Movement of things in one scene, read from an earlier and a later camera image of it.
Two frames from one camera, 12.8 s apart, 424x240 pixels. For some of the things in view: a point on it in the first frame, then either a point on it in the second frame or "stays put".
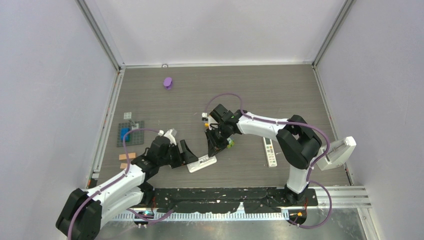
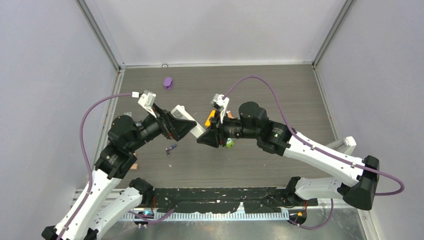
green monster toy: x=231 y=144 stays put
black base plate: x=254 y=199 stays put
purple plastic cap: x=168 y=83 stays put
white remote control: x=202 y=162 to x=180 y=112
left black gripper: x=183 y=158 to x=171 y=127
